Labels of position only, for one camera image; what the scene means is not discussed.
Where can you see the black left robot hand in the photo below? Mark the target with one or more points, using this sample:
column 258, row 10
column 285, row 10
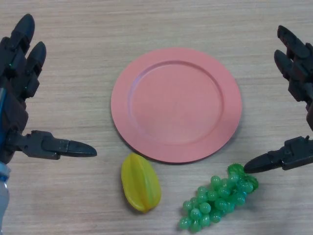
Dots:
column 14, row 115

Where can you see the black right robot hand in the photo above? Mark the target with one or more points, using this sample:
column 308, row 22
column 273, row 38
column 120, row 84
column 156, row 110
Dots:
column 297, row 153

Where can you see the yellow starfruit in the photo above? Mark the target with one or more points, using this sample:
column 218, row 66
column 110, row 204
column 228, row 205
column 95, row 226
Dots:
column 139, row 183

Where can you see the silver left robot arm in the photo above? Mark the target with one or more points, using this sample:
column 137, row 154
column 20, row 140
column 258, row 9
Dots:
column 3, row 195

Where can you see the pink round plate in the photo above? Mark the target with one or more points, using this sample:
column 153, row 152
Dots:
column 176, row 105

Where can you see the green grape bunch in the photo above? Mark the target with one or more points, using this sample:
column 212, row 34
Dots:
column 220, row 198

